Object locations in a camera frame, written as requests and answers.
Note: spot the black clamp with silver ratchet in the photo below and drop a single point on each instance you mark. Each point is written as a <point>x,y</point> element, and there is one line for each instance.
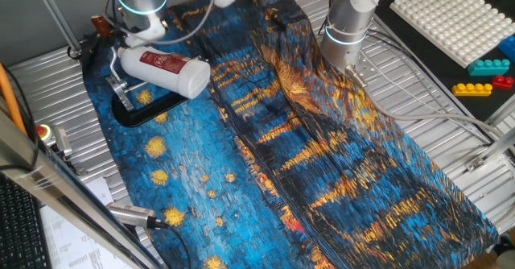
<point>138,118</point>

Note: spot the blue and yellow painted cloth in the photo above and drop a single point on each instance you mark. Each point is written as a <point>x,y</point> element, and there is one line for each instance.
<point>281,180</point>

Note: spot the white bottle with red label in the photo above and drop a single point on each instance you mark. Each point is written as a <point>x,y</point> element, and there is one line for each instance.
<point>161,79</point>

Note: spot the black table mat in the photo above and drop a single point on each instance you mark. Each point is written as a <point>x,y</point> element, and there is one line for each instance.
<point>434,71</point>

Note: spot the yellow building brick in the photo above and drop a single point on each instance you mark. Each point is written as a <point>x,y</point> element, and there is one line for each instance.
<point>471,89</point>

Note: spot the white studded building baseplate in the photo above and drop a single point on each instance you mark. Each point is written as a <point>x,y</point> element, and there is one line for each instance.
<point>450,19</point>

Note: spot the printed paper sheet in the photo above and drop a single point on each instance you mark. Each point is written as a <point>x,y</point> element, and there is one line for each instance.
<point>72,245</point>

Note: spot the thin aluminium pole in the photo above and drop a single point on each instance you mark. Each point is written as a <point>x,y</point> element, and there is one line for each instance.
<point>56,17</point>

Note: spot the teal building brick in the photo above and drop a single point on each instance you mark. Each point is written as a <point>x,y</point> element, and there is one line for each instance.
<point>487,67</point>

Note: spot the red building brick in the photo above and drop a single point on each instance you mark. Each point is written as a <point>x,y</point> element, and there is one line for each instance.
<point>503,83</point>

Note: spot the orange tube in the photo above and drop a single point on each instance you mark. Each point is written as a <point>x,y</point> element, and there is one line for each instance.
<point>10,100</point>

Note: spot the black keyboard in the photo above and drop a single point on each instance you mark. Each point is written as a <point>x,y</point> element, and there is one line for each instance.
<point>20,228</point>

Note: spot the blue building brick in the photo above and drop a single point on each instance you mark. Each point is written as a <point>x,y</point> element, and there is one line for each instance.
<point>507,48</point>

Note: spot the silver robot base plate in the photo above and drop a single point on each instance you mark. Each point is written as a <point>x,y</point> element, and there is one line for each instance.
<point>366,67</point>

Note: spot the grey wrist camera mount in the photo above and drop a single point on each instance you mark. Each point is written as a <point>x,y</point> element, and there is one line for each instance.
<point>149,33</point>

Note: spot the silver depth camera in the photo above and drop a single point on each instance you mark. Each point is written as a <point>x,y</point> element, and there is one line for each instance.
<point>128,214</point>

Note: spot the aluminium frame beam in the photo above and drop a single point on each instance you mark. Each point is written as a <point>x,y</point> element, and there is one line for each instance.
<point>60,192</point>

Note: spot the aluminium corner bracket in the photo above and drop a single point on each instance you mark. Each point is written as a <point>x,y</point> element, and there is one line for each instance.
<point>493,150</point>

